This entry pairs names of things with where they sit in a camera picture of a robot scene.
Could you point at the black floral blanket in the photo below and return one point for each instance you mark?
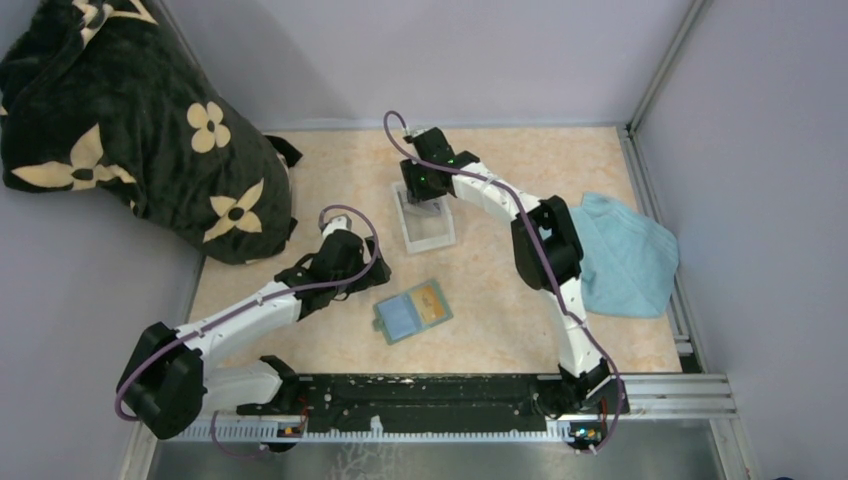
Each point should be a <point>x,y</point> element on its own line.
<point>101,95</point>

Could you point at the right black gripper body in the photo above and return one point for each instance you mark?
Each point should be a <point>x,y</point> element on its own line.
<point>418,183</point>

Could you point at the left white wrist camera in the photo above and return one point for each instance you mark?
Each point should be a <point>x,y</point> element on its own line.
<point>337,223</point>

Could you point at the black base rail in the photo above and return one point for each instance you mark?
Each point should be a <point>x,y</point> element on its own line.
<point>433,404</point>

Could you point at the translucent white plastic bin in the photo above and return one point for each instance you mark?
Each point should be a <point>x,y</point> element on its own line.
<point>422,233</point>

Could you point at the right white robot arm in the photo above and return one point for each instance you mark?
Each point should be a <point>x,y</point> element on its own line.
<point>547,255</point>

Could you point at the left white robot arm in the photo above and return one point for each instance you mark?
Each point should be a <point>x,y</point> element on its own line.
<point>175,375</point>

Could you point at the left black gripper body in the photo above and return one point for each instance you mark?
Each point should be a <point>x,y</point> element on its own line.
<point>376,277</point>

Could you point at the yellow credit card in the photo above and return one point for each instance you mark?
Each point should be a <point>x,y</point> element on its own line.
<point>428,304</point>

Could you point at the light blue towel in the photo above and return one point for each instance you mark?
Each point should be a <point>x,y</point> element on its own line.
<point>629,262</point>

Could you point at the aluminium frame rail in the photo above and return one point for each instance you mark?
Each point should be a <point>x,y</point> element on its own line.
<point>651,397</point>

